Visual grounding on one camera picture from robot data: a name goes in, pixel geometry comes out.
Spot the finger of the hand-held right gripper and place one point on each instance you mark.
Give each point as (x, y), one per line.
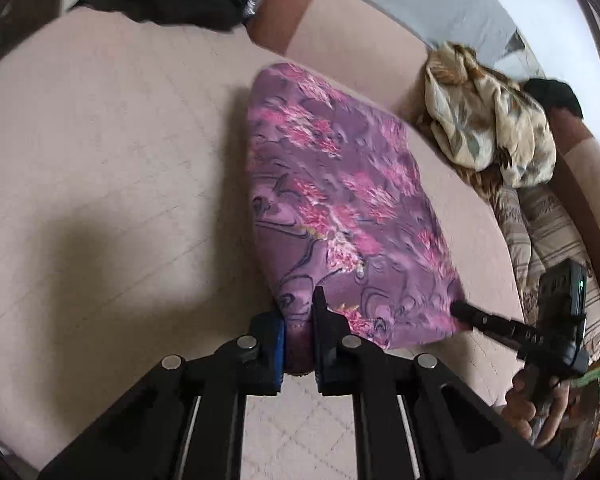
(490, 322)

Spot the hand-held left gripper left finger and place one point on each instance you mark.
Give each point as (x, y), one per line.
(279, 345)

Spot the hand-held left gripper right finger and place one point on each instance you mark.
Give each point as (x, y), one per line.
(325, 340)

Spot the person's right hand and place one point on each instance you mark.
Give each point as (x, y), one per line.
(555, 410)

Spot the striped floral cushion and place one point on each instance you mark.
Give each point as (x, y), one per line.
(545, 230)

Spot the brown patterned cloth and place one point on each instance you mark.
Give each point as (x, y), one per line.
(485, 180)

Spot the pink and brown sofa backrest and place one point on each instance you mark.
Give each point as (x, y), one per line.
(585, 170)

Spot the cream floral blanket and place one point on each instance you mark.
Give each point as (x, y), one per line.
(485, 120)

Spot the black garment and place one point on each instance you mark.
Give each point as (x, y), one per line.
(550, 94)

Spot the pink and brown bolster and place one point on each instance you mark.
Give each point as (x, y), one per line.
(340, 25)

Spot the grey pillow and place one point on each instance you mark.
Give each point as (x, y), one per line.
(440, 5)

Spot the black cloth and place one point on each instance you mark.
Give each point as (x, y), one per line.
(170, 2)

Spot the wooden door with glass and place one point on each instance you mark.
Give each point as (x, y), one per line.
(10, 0)

